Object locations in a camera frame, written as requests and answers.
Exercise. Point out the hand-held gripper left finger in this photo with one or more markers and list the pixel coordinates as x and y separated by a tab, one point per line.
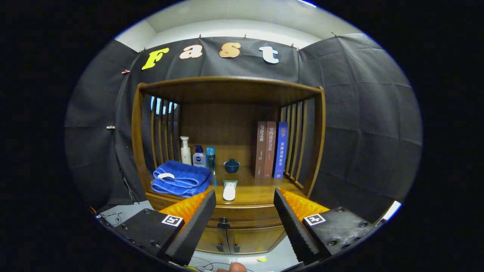
191	232

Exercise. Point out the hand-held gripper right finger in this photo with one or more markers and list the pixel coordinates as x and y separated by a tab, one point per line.
294	228

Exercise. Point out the wooden drawer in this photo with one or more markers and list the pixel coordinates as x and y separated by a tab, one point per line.
251	217

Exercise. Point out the white and green tube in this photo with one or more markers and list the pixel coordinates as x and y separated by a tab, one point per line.
229	192

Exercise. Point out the wooden cabinet door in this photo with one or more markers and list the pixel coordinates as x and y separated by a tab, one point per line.
257	238
211	240

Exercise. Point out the wooden countertop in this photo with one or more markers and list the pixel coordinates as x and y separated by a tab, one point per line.
255	192

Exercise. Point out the wooden cabinet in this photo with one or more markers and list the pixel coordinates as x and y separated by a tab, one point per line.
223	121

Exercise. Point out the blue folded towel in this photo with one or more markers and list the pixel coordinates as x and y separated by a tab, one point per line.
181	179

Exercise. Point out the white bottle with blue cap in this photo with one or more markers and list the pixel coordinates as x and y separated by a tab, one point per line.
199	160

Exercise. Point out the clear teal bottle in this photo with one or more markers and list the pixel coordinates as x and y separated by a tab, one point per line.
211	160

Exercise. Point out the blue lidded tea bowl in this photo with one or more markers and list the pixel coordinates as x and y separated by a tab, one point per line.
231	167

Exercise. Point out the white pump bottle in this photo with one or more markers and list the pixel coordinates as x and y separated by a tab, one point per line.
185	155

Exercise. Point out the blue book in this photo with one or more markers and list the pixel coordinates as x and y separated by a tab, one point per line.
281	151

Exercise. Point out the reddish brown book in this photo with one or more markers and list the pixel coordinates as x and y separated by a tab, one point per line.
270	151

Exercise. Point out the dark brown book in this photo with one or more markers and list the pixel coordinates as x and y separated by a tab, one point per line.
260	151

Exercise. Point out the white slotted panel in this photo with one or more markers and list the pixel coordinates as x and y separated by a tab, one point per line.
391	210

